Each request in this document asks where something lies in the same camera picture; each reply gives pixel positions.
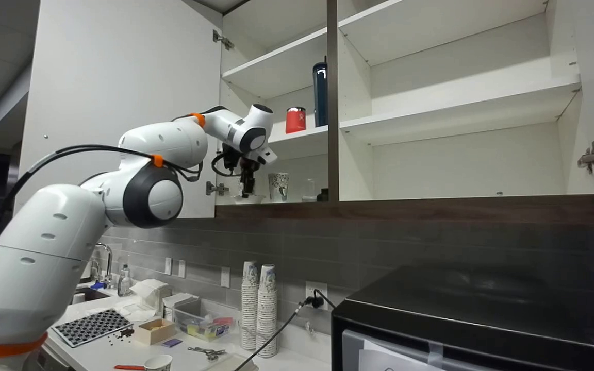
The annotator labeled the red canister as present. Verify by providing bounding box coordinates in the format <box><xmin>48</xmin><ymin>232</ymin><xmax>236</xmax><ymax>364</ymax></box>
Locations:
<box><xmin>283</xmin><ymin>105</ymin><xmax>308</xmax><ymax>137</ymax></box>

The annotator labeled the beige takeaway box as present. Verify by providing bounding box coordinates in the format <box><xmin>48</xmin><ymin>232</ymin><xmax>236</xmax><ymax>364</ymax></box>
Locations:
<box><xmin>202</xmin><ymin>352</ymin><xmax>263</xmax><ymax>371</ymax></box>

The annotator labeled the dark blue tumbler bottle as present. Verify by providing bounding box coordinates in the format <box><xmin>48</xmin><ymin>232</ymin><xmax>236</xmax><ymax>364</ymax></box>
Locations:
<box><xmin>312</xmin><ymin>55</ymin><xmax>331</xmax><ymax>129</ymax></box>

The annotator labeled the clear glass bottle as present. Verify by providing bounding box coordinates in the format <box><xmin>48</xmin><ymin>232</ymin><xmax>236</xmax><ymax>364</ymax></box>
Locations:
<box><xmin>89</xmin><ymin>244</ymin><xmax>114</xmax><ymax>287</ymax></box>

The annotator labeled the black perforated tray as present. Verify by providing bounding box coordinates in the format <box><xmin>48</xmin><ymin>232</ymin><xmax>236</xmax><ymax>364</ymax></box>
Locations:
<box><xmin>51</xmin><ymin>308</ymin><xmax>137</xmax><ymax>350</ymax></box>

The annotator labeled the clear plastic container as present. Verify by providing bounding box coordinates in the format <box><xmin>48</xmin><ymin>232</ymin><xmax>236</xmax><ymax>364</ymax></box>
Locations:
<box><xmin>162</xmin><ymin>291</ymin><xmax>234</xmax><ymax>344</ymax></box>

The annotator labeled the white wall cabinet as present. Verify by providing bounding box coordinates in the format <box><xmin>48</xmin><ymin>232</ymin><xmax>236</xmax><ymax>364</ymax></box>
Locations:
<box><xmin>214</xmin><ymin>0</ymin><xmax>594</xmax><ymax>230</ymax></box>

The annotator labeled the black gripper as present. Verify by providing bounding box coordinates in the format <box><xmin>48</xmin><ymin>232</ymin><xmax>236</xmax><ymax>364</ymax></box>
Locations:
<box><xmin>237</xmin><ymin>154</ymin><xmax>260</xmax><ymax>185</ymax></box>

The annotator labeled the dark power cable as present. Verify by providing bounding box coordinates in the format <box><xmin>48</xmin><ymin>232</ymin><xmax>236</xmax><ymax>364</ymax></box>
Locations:
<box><xmin>234</xmin><ymin>287</ymin><xmax>341</xmax><ymax>371</ymax></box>

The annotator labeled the black microwave oven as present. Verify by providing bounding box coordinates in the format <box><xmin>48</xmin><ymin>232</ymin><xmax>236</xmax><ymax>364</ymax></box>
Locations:
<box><xmin>328</xmin><ymin>264</ymin><xmax>594</xmax><ymax>371</ymax></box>

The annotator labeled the small wooden box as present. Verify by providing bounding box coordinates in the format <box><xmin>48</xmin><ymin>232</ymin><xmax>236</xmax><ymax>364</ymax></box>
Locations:
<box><xmin>130</xmin><ymin>318</ymin><xmax>179</xmax><ymax>349</ymax></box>

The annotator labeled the small clear bottle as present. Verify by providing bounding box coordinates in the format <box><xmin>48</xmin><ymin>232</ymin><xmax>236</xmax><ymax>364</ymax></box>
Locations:
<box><xmin>116</xmin><ymin>264</ymin><xmax>134</xmax><ymax>299</ymax></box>

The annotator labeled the patterned paper cup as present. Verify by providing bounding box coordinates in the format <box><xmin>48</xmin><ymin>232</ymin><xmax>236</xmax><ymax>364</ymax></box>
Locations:
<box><xmin>266</xmin><ymin>169</ymin><xmax>292</xmax><ymax>204</ymax></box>

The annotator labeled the white crumpled bag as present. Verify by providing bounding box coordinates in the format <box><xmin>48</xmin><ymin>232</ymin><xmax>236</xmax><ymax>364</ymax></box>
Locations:
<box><xmin>130</xmin><ymin>276</ymin><xmax>169</xmax><ymax>318</ymax></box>

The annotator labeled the stack of paper cups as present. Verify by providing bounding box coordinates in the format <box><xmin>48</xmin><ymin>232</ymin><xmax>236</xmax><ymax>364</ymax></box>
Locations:
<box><xmin>257</xmin><ymin>264</ymin><xmax>281</xmax><ymax>359</ymax></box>
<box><xmin>239</xmin><ymin>260</ymin><xmax>263</xmax><ymax>352</ymax></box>

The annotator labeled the metal cabinet hinge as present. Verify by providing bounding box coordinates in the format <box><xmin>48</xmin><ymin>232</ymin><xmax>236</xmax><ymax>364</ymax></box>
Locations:
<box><xmin>210</xmin><ymin>29</ymin><xmax>236</xmax><ymax>52</ymax></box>
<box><xmin>576</xmin><ymin>140</ymin><xmax>594</xmax><ymax>176</ymax></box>
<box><xmin>205</xmin><ymin>180</ymin><xmax>231</xmax><ymax>198</ymax></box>

